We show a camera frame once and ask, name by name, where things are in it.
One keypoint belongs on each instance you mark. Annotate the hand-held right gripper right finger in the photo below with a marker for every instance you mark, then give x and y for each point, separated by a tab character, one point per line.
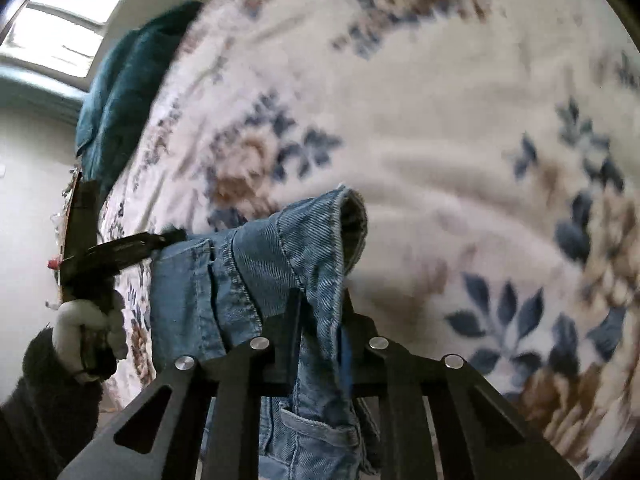
361	332

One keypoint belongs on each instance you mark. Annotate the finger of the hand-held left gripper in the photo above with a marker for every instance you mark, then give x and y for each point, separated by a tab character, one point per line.
131	247

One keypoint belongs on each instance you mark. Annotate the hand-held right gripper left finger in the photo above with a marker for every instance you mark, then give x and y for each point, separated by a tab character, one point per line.
282	355

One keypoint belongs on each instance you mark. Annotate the blue denim pants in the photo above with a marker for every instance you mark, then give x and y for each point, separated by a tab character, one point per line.
300	240

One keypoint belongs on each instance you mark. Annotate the person's left forearm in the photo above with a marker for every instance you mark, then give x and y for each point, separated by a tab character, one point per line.
45	410

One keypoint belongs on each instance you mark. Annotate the person's left hand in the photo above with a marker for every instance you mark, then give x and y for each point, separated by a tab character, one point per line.
67	327

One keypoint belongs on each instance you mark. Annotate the teal cloth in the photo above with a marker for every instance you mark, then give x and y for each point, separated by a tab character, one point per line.
127	95

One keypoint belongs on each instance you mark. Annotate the window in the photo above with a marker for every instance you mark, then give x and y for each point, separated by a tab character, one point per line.
65	30

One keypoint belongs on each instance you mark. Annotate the floral fleece blanket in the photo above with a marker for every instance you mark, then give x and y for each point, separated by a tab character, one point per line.
440	125

